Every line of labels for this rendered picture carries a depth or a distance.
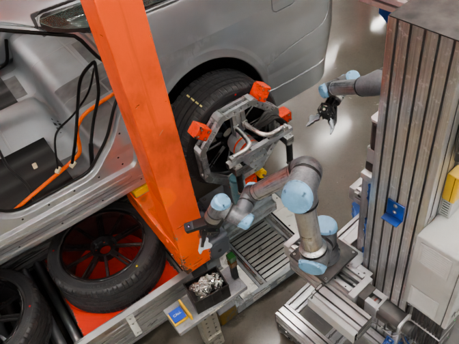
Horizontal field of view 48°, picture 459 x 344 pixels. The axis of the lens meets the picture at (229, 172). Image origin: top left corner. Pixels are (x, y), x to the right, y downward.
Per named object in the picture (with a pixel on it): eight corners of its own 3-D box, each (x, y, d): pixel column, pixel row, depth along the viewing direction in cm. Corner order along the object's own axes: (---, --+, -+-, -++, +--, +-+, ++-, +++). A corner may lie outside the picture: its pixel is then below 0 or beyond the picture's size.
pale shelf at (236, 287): (229, 268, 288) (229, 265, 286) (248, 289, 278) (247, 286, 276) (164, 312, 274) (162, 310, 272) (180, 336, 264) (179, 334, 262)
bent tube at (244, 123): (266, 112, 289) (264, 97, 282) (288, 129, 277) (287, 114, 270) (241, 126, 284) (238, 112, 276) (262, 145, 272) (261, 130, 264)
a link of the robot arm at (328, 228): (340, 233, 235) (341, 214, 225) (332, 256, 227) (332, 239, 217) (314, 226, 239) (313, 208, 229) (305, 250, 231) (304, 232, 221)
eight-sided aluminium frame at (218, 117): (276, 150, 324) (270, 80, 285) (283, 155, 320) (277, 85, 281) (204, 194, 307) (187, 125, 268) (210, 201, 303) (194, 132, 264)
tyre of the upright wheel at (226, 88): (213, 175, 343) (272, 93, 332) (233, 196, 328) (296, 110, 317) (141, 146, 292) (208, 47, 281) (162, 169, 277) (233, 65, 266)
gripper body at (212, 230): (216, 238, 238) (224, 225, 229) (198, 239, 235) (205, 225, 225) (213, 224, 242) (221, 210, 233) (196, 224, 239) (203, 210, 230)
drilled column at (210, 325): (215, 328, 310) (203, 292, 280) (225, 340, 304) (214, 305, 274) (201, 338, 307) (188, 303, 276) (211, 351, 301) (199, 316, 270)
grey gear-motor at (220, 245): (201, 224, 355) (191, 190, 330) (236, 264, 330) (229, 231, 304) (178, 238, 350) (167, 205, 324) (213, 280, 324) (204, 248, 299)
